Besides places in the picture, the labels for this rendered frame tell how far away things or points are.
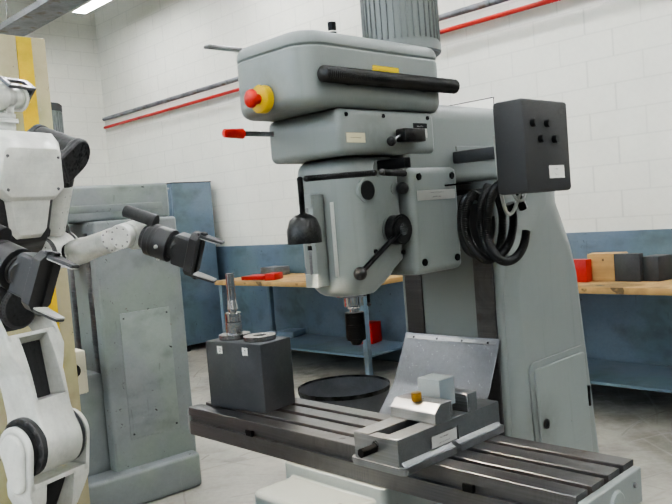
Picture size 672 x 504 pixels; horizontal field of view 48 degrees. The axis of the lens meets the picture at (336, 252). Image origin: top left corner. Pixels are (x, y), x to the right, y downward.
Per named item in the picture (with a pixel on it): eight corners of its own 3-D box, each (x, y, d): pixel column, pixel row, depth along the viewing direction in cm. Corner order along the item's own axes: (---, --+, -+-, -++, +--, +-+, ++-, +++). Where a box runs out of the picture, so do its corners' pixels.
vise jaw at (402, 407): (435, 425, 154) (434, 406, 153) (390, 416, 163) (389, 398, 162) (453, 418, 158) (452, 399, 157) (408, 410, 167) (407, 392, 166)
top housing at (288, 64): (307, 103, 152) (301, 24, 152) (230, 122, 171) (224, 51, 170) (447, 112, 185) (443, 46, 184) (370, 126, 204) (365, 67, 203)
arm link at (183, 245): (184, 281, 194) (144, 267, 197) (201, 273, 203) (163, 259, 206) (193, 236, 191) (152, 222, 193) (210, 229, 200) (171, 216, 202)
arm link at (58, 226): (14, 257, 206) (25, 180, 200) (44, 247, 219) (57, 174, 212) (49, 271, 204) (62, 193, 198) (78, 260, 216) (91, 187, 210)
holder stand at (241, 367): (265, 414, 200) (259, 339, 199) (210, 405, 214) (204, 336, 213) (295, 402, 209) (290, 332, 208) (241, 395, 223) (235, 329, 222)
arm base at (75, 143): (13, 172, 201) (11, 132, 195) (45, 156, 212) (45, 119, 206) (60, 189, 198) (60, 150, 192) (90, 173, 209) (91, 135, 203)
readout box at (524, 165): (532, 192, 165) (526, 96, 164) (497, 195, 171) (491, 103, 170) (576, 189, 179) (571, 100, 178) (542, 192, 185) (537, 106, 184)
